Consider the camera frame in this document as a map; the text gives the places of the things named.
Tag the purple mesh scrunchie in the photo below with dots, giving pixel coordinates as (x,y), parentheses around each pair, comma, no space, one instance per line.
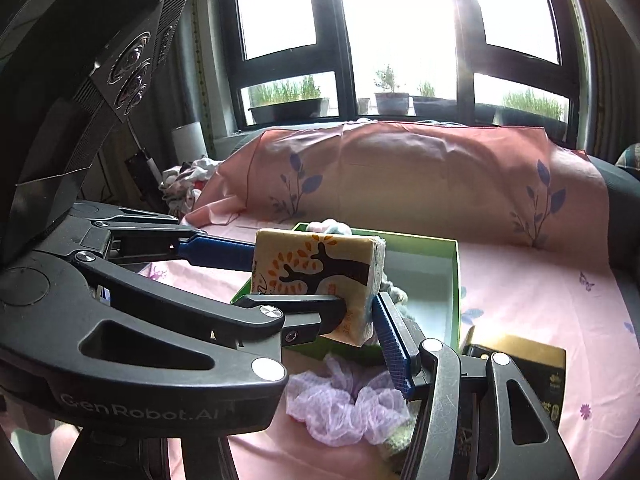
(340,400)

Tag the grey curtain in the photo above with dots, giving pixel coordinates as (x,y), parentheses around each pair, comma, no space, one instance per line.
(605,60)
(200,50)

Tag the long grass planter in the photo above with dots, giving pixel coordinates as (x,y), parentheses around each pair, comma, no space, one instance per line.
(287,109)
(532,112)

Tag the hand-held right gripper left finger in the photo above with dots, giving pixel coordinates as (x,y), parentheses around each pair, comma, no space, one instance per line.
(205,460)

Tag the pink printed bed sheet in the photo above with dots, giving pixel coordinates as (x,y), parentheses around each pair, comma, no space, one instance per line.
(425,185)

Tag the green cardboard box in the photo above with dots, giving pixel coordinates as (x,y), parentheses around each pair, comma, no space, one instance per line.
(430,285)

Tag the dark planter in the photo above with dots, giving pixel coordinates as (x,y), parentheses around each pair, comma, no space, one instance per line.
(435,106)

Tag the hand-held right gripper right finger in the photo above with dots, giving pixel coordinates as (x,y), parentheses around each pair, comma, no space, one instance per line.
(395,350)

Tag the pile of clothes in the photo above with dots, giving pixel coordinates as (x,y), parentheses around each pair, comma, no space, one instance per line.
(187,180)

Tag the patterned pillow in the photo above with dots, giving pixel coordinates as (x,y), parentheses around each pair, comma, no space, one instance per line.
(631,156)

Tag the white cylinder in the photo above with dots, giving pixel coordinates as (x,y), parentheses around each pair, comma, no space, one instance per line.
(190,140)

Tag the white pot with small tree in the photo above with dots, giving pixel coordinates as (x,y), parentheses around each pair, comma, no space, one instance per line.
(392,102)

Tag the black and gold box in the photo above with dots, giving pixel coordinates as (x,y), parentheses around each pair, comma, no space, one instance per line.
(530,360)

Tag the black window frame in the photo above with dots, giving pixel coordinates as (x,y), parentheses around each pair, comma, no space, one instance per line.
(345,60)

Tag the green waffle towel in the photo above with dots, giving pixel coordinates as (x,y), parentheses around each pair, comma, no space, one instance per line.
(397,442)

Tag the tree print tissue pack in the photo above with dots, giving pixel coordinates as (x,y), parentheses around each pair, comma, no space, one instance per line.
(310,270)

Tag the grey sofa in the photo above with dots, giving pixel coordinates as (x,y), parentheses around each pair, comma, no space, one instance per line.
(617,190)

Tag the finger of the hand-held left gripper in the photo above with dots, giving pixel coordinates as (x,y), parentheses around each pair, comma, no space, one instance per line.
(215,251)
(310,317)

